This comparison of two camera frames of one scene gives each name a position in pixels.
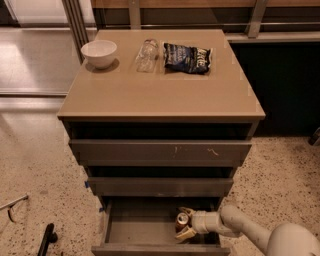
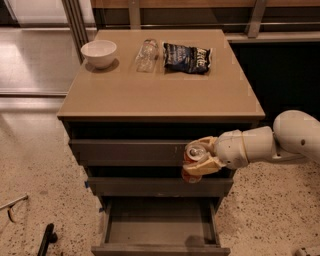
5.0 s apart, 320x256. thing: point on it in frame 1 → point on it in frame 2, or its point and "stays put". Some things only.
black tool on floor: (49, 237) stays put
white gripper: (200, 222) → (229, 149)
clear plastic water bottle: (145, 61) stays put
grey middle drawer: (160, 187) stays put
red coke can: (181, 221) → (193, 152)
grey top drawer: (159, 153) stays put
